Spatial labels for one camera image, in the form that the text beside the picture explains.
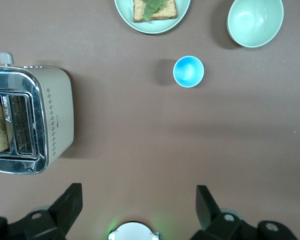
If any toast slice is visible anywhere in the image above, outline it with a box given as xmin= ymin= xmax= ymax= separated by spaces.
xmin=132 ymin=0 xmax=178 ymax=23

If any blue plastic cup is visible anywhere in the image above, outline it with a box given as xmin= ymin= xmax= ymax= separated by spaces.
xmin=172 ymin=55 xmax=205 ymax=88

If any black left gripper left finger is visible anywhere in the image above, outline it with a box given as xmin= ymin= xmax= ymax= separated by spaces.
xmin=0 ymin=183 xmax=84 ymax=240

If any white round device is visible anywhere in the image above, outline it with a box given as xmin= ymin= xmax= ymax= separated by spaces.
xmin=108 ymin=220 xmax=163 ymax=240

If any beige and chrome toaster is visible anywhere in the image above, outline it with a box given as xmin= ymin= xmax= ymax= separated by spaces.
xmin=0 ymin=51 xmax=75 ymax=175

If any pale green plate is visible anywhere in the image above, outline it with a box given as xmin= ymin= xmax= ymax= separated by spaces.
xmin=114 ymin=0 xmax=191 ymax=35

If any pale green bowl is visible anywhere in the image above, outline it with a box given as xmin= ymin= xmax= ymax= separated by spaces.
xmin=226 ymin=0 xmax=285 ymax=48

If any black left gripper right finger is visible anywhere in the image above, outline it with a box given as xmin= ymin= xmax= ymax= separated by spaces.
xmin=189 ymin=184 xmax=299 ymax=240

